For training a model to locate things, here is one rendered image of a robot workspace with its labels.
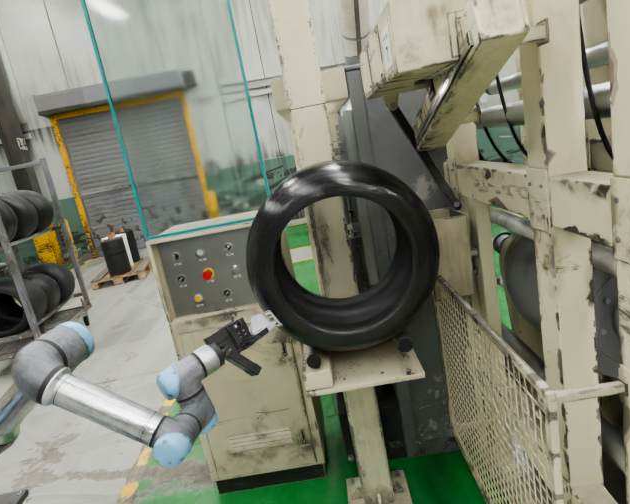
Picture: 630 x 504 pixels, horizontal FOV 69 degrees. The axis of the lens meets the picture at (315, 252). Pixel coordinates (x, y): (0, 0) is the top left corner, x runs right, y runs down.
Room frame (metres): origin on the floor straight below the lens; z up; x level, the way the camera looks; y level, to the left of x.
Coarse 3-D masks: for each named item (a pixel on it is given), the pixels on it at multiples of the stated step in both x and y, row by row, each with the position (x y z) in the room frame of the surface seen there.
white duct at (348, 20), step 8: (344, 0) 2.05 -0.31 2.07; (352, 0) 2.03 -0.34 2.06; (360, 0) 2.04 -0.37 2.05; (344, 8) 2.07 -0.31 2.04; (352, 8) 2.06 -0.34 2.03; (360, 8) 2.06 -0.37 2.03; (344, 16) 2.10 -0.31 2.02; (352, 16) 2.08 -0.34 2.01; (360, 16) 2.08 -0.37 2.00; (368, 16) 2.12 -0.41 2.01; (344, 24) 2.13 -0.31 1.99; (352, 24) 2.10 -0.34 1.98; (360, 24) 2.10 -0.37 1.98; (368, 24) 2.14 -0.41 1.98; (344, 32) 2.15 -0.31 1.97; (352, 32) 2.12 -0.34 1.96; (368, 32) 2.15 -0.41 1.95; (344, 40) 2.18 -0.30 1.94; (352, 40) 2.14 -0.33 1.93; (344, 48) 2.22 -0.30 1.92; (352, 48) 2.17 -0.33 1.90; (352, 56) 2.20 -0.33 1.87
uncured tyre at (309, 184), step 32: (288, 192) 1.29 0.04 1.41; (320, 192) 1.26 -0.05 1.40; (352, 192) 1.26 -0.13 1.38; (384, 192) 1.26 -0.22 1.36; (256, 224) 1.31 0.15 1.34; (416, 224) 1.26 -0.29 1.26; (256, 256) 1.28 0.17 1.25; (416, 256) 1.25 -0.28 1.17; (256, 288) 1.30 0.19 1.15; (288, 288) 1.54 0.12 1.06; (384, 288) 1.53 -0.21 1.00; (416, 288) 1.26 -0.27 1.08; (288, 320) 1.27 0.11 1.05; (320, 320) 1.51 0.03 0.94; (352, 320) 1.51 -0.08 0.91; (384, 320) 1.26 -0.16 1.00
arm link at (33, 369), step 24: (24, 360) 1.02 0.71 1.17; (48, 360) 1.03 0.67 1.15; (24, 384) 0.98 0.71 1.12; (48, 384) 0.98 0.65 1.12; (72, 384) 1.00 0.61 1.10; (72, 408) 0.97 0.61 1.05; (96, 408) 0.97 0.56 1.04; (120, 408) 0.97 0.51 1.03; (144, 408) 0.99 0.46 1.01; (120, 432) 0.96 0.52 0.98; (144, 432) 0.95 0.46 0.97; (168, 432) 0.95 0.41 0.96; (192, 432) 0.97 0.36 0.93; (168, 456) 0.92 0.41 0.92
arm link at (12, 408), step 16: (48, 336) 1.11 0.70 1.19; (64, 336) 1.13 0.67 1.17; (80, 336) 1.16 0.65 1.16; (64, 352) 1.09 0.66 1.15; (80, 352) 1.14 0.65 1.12; (0, 400) 1.17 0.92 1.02; (16, 400) 1.14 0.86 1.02; (0, 416) 1.15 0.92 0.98; (16, 416) 1.16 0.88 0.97; (0, 432) 1.17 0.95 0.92; (16, 432) 1.22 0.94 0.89; (0, 448) 1.18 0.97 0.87
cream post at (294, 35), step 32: (288, 0) 1.64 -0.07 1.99; (288, 32) 1.65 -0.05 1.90; (288, 64) 1.65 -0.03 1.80; (288, 96) 1.65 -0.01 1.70; (320, 96) 1.64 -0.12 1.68; (320, 128) 1.64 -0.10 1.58; (320, 160) 1.64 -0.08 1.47; (320, 224) 1.65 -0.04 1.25; (320, 256) 1.65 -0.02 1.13; (352, 288) 1.64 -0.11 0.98; (352, 416) 1.65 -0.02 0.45; (384, 448) 1.64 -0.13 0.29; (384, 480) 1.64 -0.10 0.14
